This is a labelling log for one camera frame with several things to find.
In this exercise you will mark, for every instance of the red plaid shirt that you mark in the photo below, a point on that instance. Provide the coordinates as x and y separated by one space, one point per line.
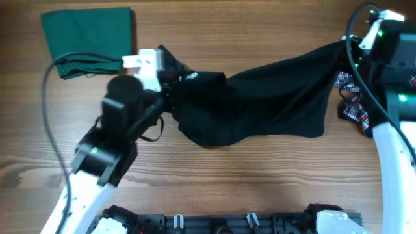
351 108

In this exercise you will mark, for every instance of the black t-shirt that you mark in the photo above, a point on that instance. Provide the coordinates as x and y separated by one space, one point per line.
288 97

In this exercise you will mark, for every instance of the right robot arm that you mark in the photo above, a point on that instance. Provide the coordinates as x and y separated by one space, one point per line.
389 71

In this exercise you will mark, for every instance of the folded green cloth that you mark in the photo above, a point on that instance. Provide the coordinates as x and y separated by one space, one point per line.
98 39

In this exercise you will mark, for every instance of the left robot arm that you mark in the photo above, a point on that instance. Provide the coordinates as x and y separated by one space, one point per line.
105 153

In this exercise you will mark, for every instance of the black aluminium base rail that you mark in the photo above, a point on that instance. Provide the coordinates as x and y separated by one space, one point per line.
116 219

